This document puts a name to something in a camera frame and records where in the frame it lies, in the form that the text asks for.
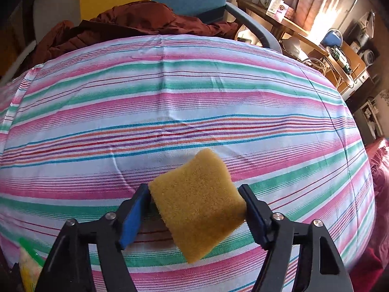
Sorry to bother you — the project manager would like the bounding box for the yellow sponge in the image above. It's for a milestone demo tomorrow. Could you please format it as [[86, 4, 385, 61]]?
[[148, 148, 247, 264]]

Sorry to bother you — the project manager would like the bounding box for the white padded rail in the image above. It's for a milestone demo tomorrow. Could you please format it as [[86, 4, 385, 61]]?
[[0, 41, 38, 80]]

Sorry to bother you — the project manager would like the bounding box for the striped pink green blanket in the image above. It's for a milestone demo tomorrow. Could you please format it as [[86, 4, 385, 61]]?
[[0, 35, 377, 292]]

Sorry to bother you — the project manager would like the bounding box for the person's red garment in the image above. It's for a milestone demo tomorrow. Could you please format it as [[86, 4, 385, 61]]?
[[349, 137, 389, 280]]

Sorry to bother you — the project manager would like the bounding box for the small pink box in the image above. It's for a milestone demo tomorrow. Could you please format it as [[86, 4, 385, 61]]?
[[275, 3, 294, 19]]

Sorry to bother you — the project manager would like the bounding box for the patterned beige curtain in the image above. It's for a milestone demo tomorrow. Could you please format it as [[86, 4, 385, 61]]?
[[296, 0, 359, 34]]

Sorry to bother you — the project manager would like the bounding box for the red-brown jacket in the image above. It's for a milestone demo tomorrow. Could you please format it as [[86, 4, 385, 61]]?
[[30, 0, 240, 67]]

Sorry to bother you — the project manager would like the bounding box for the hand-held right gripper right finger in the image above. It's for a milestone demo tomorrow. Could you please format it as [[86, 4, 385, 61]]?
[[239, 184, 354, 292]]

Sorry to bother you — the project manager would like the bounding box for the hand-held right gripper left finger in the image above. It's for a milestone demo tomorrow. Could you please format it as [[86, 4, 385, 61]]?
[[35, 183, 152, 292]]

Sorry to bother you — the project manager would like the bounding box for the cluttered wooden side desk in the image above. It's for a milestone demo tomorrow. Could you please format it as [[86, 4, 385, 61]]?
[[325, 41, 370, 92]]

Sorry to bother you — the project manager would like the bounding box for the green cracker packet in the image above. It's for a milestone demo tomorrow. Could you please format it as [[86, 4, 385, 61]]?
[[17, 237, 44, 292]]

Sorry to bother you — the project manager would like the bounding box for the grey bed rail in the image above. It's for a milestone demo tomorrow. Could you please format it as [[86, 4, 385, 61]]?
[[201, 1, 283, 55]]

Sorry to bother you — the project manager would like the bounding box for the light wooden cabinet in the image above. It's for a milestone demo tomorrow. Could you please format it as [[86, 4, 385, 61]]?
[[340, 0, 383, 40]]

